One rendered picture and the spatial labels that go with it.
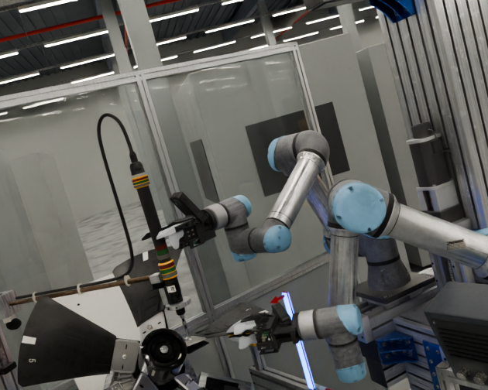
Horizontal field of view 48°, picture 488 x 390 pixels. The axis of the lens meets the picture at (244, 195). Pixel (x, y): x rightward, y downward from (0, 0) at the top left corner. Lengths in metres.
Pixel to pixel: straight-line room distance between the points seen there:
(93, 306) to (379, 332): 0.96
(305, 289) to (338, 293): 1.19
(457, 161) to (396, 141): 3.29
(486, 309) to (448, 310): 0.08
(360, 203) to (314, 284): 1.46
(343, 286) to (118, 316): 0.73
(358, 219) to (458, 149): 0.57
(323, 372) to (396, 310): 0.93
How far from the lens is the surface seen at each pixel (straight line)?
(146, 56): 5.78
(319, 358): 2.80
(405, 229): 1.35
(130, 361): 1.52
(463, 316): 1.20
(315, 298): 2.73
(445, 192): 1.79
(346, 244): 1.47
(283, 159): 1.83
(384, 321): 1.97
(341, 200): 1.29
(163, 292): 1.51
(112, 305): 1.84
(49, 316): 1.51
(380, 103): 5.04
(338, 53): 4.38
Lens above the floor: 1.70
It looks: 7 degrees down
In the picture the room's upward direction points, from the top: 16 degrees counter-clockwise
